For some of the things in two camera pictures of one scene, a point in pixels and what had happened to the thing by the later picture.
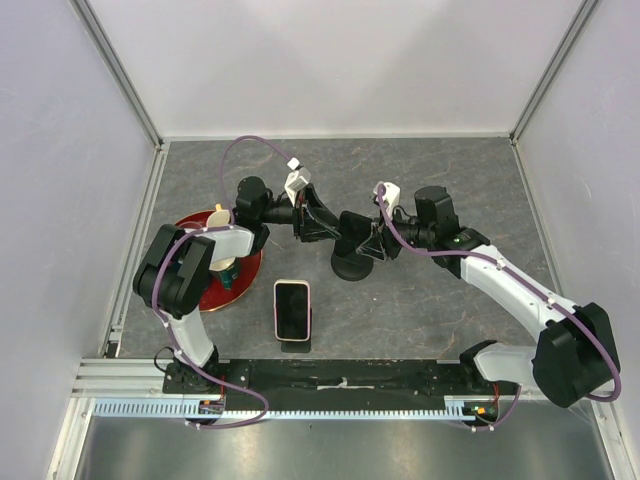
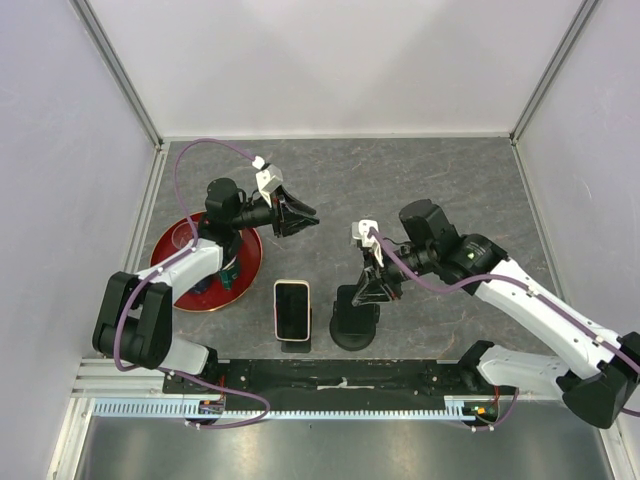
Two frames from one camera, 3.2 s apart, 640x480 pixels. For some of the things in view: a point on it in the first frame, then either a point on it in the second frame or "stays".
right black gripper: x=373 y=246 to x=376 y=287
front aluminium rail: x=105 y=378 stays
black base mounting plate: x=341 y=378 stays
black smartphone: x=355 y=229 to x=350 y=319
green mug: x=227 y=276 stays
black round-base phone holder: x=353 y=269 to x=352 y=334
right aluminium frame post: x=552 y=69 stays
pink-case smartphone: x=292 y=310 stays
